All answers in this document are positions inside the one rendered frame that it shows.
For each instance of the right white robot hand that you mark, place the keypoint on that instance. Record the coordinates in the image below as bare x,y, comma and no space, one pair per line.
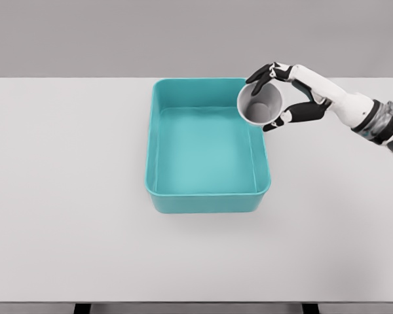
309,82

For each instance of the white paper cup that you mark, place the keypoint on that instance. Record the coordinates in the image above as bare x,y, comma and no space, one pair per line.
260,104

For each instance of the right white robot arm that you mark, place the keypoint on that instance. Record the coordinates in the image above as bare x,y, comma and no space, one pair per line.
373,119

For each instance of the teal plastic basket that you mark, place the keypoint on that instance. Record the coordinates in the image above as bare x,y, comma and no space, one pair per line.
206,147

